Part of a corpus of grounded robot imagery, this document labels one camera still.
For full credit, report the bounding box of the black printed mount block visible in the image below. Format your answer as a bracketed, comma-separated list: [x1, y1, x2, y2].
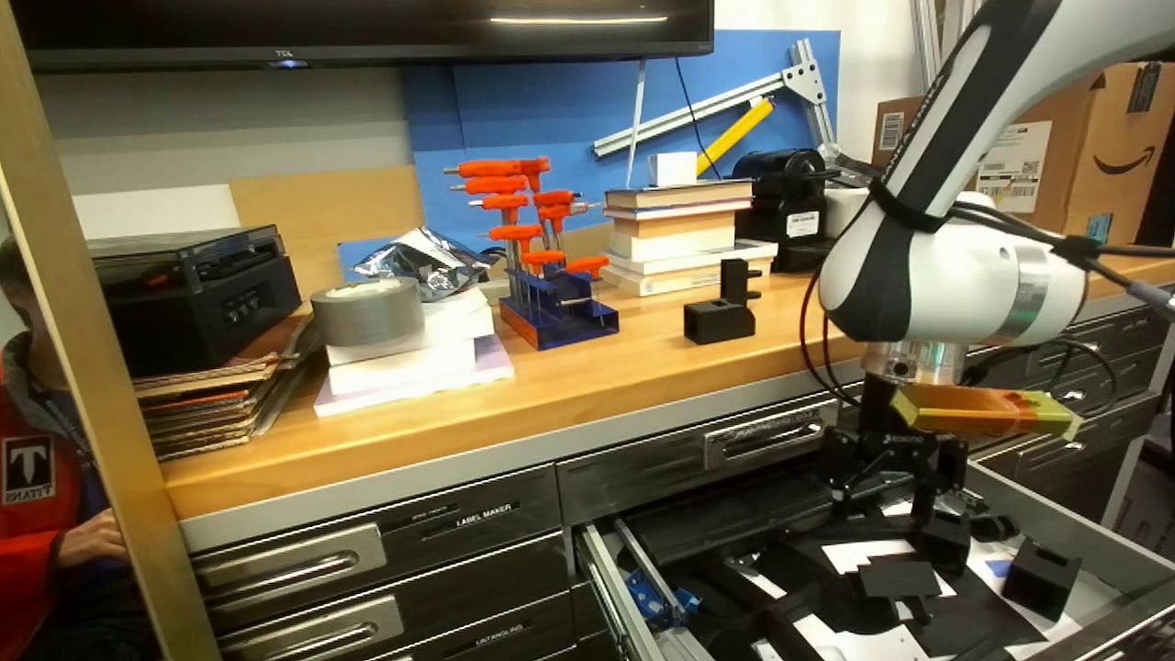
[914, 512, 981, 569]

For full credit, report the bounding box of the silver plastic bag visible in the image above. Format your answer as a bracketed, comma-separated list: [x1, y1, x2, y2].
[353, 225, 498, 305]

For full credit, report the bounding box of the bystander hand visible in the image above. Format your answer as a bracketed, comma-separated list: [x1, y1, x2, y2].
[53, 507, 132, 573]

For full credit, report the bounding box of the thick tan book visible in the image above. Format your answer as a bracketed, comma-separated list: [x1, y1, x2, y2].
[607, 218, 743, 266]

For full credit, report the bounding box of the person in red jacket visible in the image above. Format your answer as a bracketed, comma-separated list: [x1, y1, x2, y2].
[0, 262, 138, 661]

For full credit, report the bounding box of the black monitor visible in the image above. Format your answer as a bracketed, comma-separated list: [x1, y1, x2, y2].
[12, 0, 720, 70]

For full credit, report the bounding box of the black device with white label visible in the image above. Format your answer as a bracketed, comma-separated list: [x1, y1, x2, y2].
[732, 146, 837, 274]

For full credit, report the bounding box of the black hollow printed block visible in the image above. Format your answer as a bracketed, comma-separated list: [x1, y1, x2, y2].
[965, 512, 1022, 543]
[999, 541, 1087, 621]

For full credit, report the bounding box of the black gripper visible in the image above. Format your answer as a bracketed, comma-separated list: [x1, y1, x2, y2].
[819, 374, 971, 543]

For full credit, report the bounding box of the grey duct tape roll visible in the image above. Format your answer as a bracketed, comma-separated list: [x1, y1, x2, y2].
[310, 274, 431, 359]

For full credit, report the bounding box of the black robot camera cable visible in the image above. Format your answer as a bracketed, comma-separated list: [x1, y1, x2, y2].
[798, 178, 1175, 416]

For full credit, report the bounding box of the wooden post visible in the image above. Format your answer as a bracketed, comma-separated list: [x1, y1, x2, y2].
[0, 0, 224, 661]

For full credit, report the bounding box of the brown cardboard sheet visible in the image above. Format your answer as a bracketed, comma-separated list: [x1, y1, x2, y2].
[229, 166, 425, 305]

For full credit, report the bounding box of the black tall slotted block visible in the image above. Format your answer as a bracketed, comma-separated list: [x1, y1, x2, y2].
[716, 254, 765, 307]

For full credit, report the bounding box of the small blue part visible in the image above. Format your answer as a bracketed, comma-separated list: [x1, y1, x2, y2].
[615, 552, 714, 638]

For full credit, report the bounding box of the grey metal tool drawer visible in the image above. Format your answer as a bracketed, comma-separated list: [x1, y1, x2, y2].
[574, 418, 1175, 661]

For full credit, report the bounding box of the small white box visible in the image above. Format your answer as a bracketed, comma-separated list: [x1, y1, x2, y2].
[655, 146, 704, 191]

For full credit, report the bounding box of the cardboard shipping box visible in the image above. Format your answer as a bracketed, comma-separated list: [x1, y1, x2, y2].
[869, 59, 1175, 251]

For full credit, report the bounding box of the yellow tool handle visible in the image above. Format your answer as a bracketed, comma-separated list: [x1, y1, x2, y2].
[694, 95, 777, 179]

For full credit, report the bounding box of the blue hex key stand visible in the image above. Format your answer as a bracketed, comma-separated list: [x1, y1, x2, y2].
[492, 266, 626, 358]

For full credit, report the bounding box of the blue wall board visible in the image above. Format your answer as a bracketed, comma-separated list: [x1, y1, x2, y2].
[399, 30, 846, 254]

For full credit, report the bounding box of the thin dark-covered book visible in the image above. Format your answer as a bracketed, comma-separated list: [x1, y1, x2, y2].
[601, 179, 757, 214]
[607, 203, 754, 227]

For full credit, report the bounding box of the black square tube block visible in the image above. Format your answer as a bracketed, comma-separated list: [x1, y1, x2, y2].
[679, 289, 765, 348]

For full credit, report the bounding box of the white flat board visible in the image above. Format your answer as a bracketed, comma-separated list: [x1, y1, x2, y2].
[71, 179, 246, 257]

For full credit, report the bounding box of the white paper stack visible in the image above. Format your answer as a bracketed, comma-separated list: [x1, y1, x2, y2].
[310, 288, 517, 424]

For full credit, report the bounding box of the black equipment case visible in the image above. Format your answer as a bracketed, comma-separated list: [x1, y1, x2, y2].
[88, 219, 306, 377]

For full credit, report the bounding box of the stack of dark boards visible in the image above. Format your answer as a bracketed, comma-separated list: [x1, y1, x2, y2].
[124, 307, 328, 467]

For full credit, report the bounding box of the thin white rod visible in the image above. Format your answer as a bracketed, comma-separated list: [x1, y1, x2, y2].
[620, 55, 655, 195]

